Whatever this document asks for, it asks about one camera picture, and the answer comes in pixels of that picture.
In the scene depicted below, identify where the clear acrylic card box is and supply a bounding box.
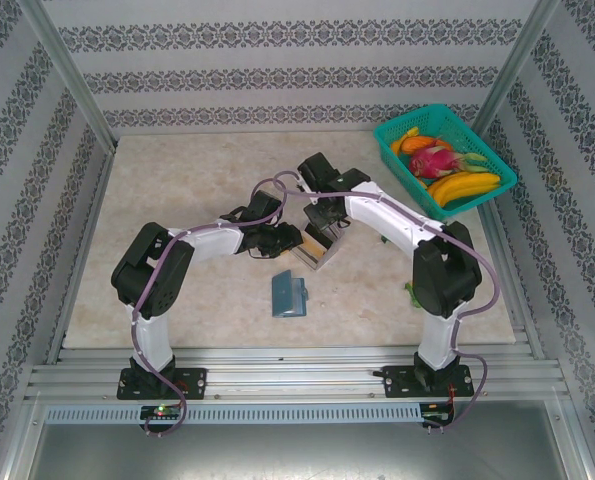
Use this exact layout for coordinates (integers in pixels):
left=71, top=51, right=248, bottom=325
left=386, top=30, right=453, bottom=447
left=289, top=219, right=349, bottom=272

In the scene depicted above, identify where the blue leather card holder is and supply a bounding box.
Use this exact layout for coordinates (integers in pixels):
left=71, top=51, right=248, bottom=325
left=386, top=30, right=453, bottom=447
left=269, top=269, right=311, bottom=320

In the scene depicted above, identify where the gold credit card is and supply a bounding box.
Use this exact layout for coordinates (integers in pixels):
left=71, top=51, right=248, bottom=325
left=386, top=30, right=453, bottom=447
left=300, top=224, right=329, bottom=262

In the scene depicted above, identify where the teal plastic basket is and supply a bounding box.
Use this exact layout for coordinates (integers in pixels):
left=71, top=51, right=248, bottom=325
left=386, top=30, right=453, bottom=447
left=373, top=103, right=519, bottom=221

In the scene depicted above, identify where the orange mango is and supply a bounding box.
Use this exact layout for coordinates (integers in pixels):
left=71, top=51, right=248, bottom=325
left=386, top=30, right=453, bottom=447
left=389, top=135, right=438, bottom=155

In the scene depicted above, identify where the pink dragon fruit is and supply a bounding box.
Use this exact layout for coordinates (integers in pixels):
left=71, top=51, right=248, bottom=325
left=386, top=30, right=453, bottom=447
left=408, top=139, right=491, bottom=180

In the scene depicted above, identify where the yellow banana bunch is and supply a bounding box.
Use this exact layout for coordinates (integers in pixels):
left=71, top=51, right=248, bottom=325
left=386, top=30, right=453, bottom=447
left=425, top=171, right=502, bottom=209

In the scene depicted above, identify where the grey metal front panel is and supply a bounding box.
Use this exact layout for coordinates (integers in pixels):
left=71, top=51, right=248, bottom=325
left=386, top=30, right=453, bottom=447
left=6, top=399, right=593, bottom=480

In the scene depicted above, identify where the left circuit board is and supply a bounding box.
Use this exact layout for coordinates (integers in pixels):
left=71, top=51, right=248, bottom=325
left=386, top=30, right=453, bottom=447
left=140, top=405, right=184, bottom=421

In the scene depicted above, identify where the circuit board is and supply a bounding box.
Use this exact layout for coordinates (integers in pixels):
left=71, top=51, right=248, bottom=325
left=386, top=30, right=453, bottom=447
left=140, top=405, right=184, bottom=421
left=421, top=409, right=456, bottom=426

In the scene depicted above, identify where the right circuit board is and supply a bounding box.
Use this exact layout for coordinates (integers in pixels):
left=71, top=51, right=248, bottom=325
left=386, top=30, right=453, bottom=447
left=421, top=409, right=456, bottom=426

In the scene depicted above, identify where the aluminium mounting rail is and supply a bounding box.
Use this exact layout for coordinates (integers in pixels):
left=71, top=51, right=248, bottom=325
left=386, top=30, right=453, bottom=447
left=24, top=347, right=563, bottom=401

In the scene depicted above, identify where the right aluminium side rail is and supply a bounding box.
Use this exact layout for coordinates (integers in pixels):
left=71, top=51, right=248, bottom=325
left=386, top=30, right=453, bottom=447
left=476, top=204, right=546, bottom=361

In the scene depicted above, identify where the aluminium side rail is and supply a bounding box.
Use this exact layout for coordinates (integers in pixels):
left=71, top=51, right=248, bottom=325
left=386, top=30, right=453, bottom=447
left=476, top=204, right=546, bottom=361
left=44, top=147, right=118, bottom=366

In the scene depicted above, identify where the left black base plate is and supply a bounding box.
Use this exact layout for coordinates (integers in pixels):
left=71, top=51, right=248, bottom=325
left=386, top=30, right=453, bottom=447
left=116, top=367, right=208, bottom=401

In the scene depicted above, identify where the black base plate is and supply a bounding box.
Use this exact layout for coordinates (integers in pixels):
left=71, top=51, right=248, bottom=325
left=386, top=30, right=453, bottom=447
left=381, top=364, right=476, bottom=399
left=116, top=367, right=208, bottom=401

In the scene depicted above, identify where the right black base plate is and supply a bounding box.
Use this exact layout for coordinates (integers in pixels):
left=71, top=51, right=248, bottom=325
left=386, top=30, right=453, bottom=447
left=381, top=364, right=476, bottom=399

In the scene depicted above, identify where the slotted cable duct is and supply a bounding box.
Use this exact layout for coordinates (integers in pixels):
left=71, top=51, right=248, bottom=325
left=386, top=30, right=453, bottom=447
left=44, top=403, right=423, bottom=425

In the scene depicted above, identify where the left aluminium side rail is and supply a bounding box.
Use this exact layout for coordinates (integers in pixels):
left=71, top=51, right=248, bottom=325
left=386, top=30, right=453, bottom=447
left=44, top=147, right=118, bottom=366

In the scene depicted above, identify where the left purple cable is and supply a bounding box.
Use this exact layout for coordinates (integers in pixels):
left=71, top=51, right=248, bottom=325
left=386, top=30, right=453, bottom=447
left=130, top=182, right=288, bottom=439

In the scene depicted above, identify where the purple cable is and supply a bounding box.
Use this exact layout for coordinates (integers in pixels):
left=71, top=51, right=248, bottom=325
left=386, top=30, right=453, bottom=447
left=130, top=182, right=288, bottom=439
left=272, top=171, right=501, bottom=436

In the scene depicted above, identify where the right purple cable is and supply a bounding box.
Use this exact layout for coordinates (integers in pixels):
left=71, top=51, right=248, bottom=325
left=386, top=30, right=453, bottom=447
left=272, top=171, right=501, bottom=436

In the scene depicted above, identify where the right aluminium frame post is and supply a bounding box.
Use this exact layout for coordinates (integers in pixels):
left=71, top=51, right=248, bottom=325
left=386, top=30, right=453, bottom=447
left=474, top=0, right=563, bottom=141

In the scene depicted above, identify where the aluminium frame post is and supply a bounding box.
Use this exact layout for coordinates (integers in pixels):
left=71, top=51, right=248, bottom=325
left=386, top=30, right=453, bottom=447
left=474, top=0, right=563, bottom=141
left=16, top=0, right=118, bottom=151

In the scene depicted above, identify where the left aluminium frame post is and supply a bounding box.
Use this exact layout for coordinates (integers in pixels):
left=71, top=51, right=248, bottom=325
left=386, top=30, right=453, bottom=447
left=16, top=0, right=118, bottom=151

